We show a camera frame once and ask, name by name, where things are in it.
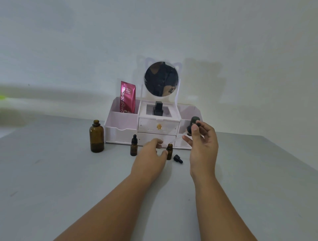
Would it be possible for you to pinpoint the person's right hand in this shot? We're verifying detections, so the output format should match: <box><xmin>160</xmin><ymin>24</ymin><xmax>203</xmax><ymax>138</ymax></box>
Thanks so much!
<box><xmin>182</xmin><ymin>121</ymin><xmax>219</xmax><ymax>180</ymax></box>

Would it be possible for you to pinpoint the person's left hand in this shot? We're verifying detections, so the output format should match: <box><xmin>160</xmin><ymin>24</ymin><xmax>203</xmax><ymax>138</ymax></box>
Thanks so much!
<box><xmin>130</xmin><ymin>139</ymin><xmax>169</xmax><ymax>182</ymax></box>

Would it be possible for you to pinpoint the small black bottle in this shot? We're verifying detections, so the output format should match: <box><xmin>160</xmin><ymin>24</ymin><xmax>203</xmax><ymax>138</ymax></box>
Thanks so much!
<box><xmin>186</xmin><ymin>116</ymin><xmax>202</xmax><ymax>136</ymax></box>

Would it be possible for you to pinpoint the person's left forearm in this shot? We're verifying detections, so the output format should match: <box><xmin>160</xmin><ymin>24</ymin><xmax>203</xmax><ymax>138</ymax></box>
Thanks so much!
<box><xmin>53</xmin><ymin>171</ymin><xmax>159</xmax><ymax>241</ymax></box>

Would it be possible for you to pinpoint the person's right forearm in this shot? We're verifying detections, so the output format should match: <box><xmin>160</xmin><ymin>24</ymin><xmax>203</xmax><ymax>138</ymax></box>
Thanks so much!
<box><xmin>190</xmin><ymin>172</ymin><xmax>258</xmax><ymax>241</ymax></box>

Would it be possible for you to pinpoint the plain white drawer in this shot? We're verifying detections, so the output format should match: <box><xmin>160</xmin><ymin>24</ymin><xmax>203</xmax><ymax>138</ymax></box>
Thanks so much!
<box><xmin>136</xmin><ymin>132</ymin><xmax>177</xmax><ymax>147</ymax></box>

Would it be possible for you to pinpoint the amber dropper bottle black cap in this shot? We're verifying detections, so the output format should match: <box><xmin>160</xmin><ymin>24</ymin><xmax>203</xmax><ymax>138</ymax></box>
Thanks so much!
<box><xmin>130</xmin><ymin>134</ymin><xmax>138</xmax><ymax>156</ymax></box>

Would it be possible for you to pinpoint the white drawer with gold knob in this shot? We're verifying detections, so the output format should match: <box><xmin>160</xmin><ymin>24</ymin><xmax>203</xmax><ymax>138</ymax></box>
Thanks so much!
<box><xmin>138</xmin><ymin>117</ymin><xmax>180</xmax><ymax>136</ymax></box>

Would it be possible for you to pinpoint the white cosmetic organizer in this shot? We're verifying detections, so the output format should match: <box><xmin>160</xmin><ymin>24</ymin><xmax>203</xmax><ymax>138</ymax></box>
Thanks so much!
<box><xmin>104</xmin><ymin>56</ymin><xmax>203</xmax><ymax>149</ymax></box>

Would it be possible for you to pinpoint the round mirror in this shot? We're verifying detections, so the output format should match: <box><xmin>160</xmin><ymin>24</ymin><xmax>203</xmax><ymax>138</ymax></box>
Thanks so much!
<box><xmin>144</xmin><ymin>61</ymin><xmax>179</xmax><ymax>97</ymax></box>

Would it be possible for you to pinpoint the pink cosmetic sachet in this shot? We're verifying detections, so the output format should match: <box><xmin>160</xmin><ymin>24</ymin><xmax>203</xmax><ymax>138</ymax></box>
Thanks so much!
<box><xmin>120</xmin><ymin>81</ymin><xmax>136</xmax><ymax>114</ymax></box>

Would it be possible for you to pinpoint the large amber glass bottle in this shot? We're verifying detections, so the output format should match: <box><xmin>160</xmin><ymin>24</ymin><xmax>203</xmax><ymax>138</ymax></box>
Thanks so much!
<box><xmin>90</xmin><ymin>120</ymin><xmax>105</xmax><ymax>153</ymax></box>

